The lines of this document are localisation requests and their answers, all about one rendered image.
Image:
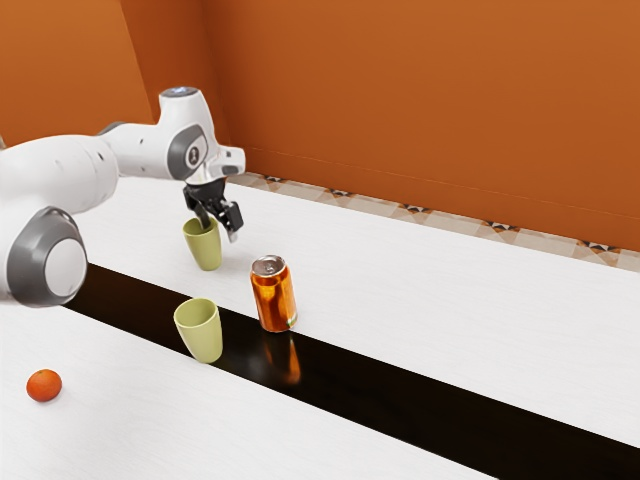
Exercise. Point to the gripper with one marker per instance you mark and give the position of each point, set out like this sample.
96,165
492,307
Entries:
204,193

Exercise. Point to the green cup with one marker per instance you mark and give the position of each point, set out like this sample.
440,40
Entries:
200,330
205,246

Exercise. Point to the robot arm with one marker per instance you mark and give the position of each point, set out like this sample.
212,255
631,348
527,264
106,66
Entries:
70,170

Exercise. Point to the orange can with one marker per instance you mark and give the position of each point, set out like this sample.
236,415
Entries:
274,295

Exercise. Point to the orange fruit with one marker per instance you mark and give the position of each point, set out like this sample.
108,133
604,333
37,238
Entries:
44,385

